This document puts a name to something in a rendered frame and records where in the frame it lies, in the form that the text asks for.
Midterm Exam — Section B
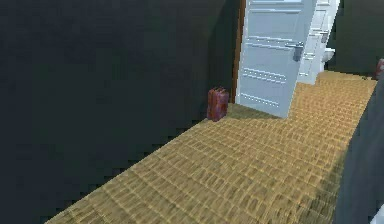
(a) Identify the brown door frame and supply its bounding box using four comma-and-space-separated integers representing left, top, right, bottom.
230, 0, 247, 104

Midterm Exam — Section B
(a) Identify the pale blue panelled room door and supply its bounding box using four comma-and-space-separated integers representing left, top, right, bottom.
234, 0, 319, 119

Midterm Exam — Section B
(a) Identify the white panelled room door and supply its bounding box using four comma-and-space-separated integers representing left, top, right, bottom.
297, 0, 342, 86

